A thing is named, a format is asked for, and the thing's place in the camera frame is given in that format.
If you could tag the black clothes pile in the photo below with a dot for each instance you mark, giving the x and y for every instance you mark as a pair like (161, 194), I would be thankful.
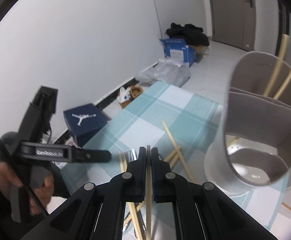
(192, 35)

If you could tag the silver metal fork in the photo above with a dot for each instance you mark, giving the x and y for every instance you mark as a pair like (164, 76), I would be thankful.
(130, 155)

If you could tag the grey entrance door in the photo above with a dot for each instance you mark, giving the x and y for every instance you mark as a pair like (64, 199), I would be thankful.
(234, 23)

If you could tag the navy Jordan shoe box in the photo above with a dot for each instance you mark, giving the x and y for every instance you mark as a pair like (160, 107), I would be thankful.
(84, 122)

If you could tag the blue cardboard box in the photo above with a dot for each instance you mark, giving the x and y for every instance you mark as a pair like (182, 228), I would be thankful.
(177, 49)

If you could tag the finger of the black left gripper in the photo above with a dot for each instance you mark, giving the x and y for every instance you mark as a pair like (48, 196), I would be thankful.
(80, 155)

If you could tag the person's left hand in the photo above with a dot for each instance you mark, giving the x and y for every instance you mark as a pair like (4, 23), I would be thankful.
(8, 178)

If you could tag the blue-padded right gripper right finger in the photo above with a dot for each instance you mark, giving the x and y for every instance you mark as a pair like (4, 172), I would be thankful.
(201, 211)

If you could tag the wooden chopstick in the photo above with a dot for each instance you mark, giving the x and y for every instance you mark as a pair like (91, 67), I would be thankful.
(278, 64)
(172, 157)
(135, 221)
(283, 86)
(148, 195)
(184, 164)
(138, 208)

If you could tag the silver metal utensil holder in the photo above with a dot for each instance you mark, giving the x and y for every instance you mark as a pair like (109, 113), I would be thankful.
(252, 147)

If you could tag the grey plastic bag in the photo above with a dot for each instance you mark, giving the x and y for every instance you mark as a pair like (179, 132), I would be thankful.
(168, 71)

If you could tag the brown shoe with sock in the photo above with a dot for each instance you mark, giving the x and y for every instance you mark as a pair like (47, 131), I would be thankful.
(124, 97)

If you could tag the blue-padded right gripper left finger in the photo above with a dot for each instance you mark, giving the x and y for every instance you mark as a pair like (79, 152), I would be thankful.
(96, 211)

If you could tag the black framed glass door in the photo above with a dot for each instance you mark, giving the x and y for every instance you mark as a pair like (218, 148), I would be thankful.
(283, 24)

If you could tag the teal plaid tablecloth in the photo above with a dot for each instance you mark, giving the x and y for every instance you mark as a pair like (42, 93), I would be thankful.
(193, 123)

